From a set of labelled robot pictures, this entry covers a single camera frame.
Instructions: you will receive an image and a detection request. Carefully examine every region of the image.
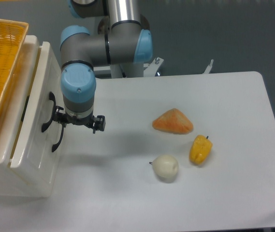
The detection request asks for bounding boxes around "white metal bracket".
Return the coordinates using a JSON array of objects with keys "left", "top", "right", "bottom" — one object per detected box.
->
[{"left": 203, "top": 59, "right": 214, "bottom": 74}]

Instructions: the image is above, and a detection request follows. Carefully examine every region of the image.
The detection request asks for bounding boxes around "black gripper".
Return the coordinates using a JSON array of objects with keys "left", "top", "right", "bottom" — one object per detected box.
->
[{"left": 52, "top": 105, "right": 105, "bottom": 134}]

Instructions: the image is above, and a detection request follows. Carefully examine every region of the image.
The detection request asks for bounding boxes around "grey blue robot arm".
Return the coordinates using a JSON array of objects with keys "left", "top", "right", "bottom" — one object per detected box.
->
[{"left": 42, "top": 0, "right": 153, "bottom": 131}]

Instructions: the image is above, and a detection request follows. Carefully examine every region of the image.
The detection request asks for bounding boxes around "white drawer cabinet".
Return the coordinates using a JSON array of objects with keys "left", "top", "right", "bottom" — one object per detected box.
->
[{"left": 0, "top": 35, "right": 56, "bottom": 198}]

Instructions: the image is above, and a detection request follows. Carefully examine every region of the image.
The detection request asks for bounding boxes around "black lower drawer handle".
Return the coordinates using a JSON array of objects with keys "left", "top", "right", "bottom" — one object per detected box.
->
[{"left": 51, "top": 124, "right": 65, "bottom": 152}]

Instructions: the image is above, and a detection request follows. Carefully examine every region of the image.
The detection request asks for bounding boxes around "white top drawer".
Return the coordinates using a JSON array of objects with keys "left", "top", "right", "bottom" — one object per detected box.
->
[{"left": 10, "top": 42, "right": 63, "bottom": 197}]

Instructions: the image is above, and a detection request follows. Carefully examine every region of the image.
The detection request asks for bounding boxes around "white pear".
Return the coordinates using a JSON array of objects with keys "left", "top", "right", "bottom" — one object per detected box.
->
[{"left": 149, "top": 154, "right": 179, "bottom": 183}]

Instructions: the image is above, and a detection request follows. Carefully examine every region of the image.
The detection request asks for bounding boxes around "orange triangular bread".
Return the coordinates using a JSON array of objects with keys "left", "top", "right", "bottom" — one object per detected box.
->
[{"left": 152, "top": 108, "right": 194, "bottom": 134}]

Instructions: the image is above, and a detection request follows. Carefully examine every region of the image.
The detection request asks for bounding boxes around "yellow bell pepper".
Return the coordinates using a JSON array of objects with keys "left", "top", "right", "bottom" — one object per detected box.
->
[{"left": 188, "top": 135, "right": 213, "bottom": 165}]

